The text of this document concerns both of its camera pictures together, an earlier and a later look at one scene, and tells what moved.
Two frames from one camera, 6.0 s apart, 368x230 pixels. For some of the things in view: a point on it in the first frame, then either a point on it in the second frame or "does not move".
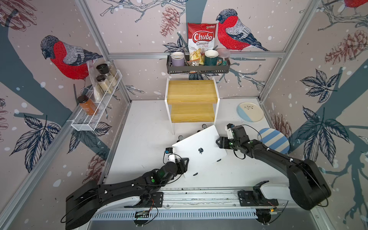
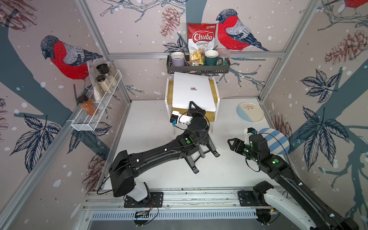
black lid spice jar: x=104 y=84 does not move
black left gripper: x=181 y=170 -> x=196 y=111
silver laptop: x=201 y=149 -> x=189 y=87
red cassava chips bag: x=201 y=36 does not move
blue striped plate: x=274 y=139 does not move
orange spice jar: x=86 y=106 does not move
